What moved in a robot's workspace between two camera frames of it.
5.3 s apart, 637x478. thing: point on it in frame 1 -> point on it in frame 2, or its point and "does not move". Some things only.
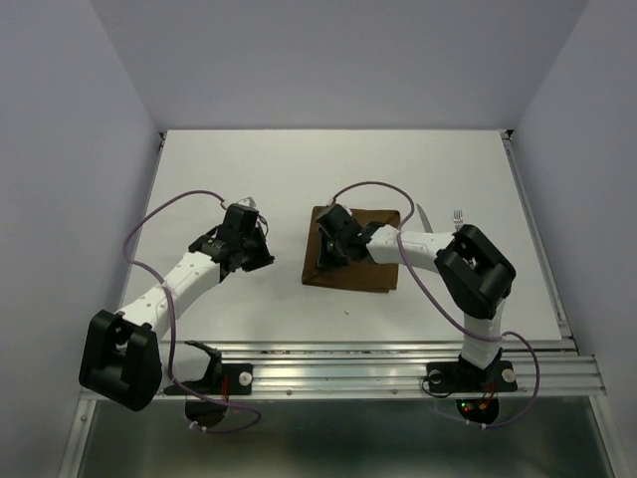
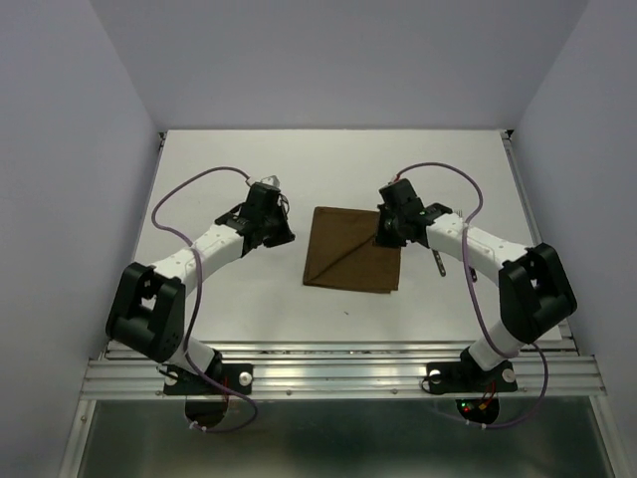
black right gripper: [324, 260] -> [380, 237]
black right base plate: [460, 376] does not move
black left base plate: [226, 379] does not move
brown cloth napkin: [356, 276] does not move
